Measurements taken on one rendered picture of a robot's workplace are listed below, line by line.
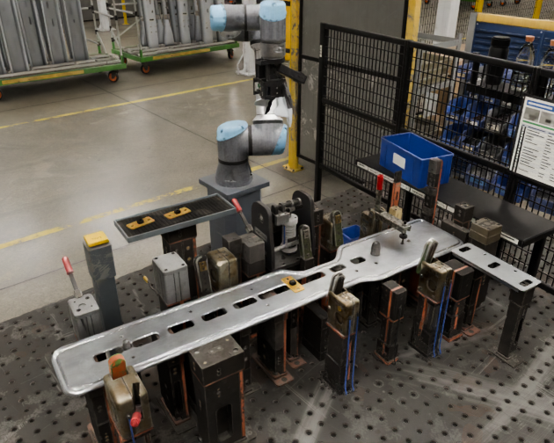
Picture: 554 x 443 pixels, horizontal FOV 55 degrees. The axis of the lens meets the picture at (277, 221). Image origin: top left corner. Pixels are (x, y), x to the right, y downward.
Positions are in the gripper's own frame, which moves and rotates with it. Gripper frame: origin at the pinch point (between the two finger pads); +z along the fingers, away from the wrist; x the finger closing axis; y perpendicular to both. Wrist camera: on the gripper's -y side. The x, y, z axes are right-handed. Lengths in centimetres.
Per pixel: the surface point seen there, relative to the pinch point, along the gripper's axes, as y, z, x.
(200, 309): 40, 44, 22
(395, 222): -35, 37, 21
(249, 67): -320, 134, -609
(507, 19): -225, -4, -90
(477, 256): -52, 44, 44
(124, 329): 62, 44, 19
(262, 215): 9.4, 29.0, 5.1
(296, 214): -6.8, 35.0, 0.9
